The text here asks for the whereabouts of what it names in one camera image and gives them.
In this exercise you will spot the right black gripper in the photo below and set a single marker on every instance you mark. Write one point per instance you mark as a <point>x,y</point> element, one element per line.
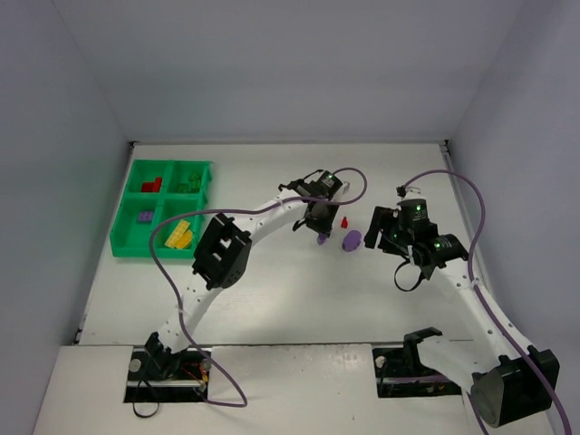
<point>378,227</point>

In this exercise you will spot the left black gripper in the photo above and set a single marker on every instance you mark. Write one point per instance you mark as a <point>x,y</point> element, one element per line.
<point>320,224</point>

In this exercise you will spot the large purple rounded lego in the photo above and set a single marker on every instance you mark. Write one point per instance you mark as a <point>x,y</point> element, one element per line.
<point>352,241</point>

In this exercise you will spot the yellow curved lego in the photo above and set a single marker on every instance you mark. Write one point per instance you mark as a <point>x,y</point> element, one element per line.
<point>185,240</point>

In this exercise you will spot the long yellow lego plate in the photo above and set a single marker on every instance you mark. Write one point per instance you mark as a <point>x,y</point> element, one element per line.
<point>177,233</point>

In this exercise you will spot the red lego block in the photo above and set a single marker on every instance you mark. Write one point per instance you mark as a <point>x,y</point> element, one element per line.
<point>157,183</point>

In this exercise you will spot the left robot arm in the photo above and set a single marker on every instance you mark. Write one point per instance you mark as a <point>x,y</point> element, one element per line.
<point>222,253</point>

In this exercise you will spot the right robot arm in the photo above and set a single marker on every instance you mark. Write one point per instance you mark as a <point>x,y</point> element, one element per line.
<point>506,377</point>

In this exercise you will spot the green four-compartment bin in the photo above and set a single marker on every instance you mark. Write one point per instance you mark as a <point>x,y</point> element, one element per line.
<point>130,239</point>

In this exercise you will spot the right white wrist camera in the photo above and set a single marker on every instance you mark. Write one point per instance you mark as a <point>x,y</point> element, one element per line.
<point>409,193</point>

